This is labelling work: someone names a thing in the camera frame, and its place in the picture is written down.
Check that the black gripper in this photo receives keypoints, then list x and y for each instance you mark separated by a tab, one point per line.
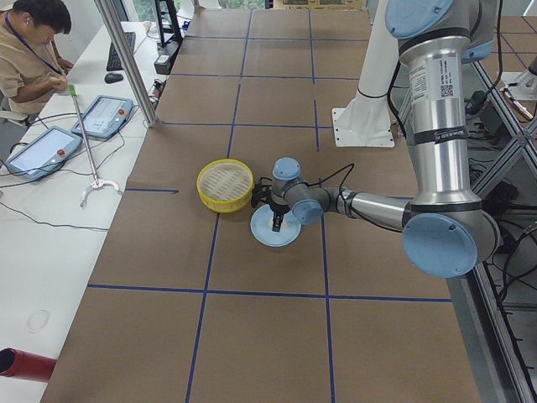
278	207

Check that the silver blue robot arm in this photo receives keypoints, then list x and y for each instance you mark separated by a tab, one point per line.
445	232

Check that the yellow bamboo steamer basket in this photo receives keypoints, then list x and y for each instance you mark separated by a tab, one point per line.
225	186

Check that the light blue plate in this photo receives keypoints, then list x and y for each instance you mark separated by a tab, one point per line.
261	228

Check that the metal reacher grabber tool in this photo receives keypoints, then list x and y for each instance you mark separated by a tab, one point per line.
97	183

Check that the black power adapter box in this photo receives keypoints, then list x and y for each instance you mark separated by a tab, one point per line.
166	58

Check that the far blue teach pendant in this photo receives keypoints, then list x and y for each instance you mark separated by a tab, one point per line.
106	115

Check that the blue teach pendant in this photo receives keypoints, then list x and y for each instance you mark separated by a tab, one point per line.
45	154
106	115

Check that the black metal rack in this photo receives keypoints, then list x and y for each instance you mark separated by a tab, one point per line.
167	21

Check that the black computer mouse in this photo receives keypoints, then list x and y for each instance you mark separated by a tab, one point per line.
113	77

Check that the near blue teach pendant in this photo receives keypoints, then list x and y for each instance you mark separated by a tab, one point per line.
45	154

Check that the seated person beige shirt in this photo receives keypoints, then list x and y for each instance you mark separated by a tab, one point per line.
32	70

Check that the red cylinder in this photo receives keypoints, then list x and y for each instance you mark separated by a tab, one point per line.
19	364

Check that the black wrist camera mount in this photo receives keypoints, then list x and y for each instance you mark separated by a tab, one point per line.
261	192

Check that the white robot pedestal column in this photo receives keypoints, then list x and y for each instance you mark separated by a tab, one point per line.
365	121

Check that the aluminium frame post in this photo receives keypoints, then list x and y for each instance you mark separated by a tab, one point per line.
114	28

